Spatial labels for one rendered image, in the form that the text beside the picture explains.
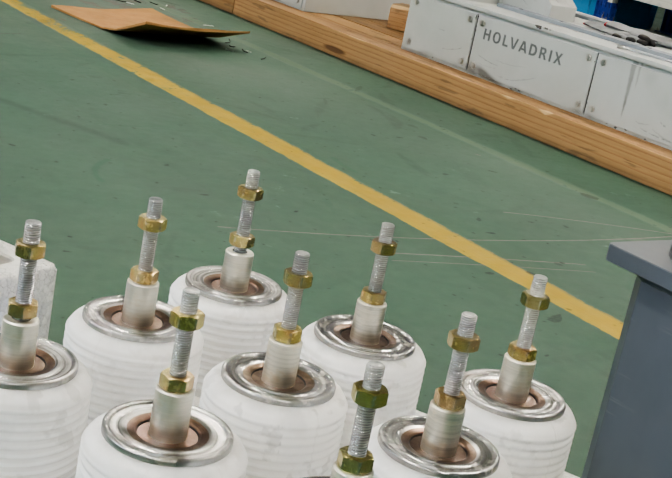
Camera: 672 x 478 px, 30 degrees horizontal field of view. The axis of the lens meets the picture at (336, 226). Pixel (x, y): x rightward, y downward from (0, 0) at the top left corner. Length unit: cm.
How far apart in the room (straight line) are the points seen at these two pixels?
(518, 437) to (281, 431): 16
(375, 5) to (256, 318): 341
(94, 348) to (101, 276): 84
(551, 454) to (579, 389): 78
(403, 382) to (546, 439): 11
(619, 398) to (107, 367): 51
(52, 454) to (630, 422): 57
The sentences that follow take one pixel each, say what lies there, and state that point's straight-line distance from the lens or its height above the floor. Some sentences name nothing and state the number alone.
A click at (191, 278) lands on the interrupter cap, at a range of 97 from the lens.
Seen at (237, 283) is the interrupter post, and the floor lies 26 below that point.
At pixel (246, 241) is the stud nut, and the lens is 95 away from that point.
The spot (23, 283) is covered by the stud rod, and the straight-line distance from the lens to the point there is 77.
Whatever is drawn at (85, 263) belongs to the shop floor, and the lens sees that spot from 172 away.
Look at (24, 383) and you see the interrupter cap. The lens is 76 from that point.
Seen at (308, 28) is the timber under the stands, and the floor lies 5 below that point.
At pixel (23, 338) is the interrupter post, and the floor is 27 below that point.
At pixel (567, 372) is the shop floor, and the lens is 168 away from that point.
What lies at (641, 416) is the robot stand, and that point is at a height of 16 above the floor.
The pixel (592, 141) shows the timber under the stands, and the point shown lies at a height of 5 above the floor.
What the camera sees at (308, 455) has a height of 22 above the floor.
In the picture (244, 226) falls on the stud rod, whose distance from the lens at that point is 95.
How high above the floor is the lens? 58
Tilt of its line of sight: 16 degrees down
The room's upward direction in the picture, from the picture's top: 11 degrees clockwise
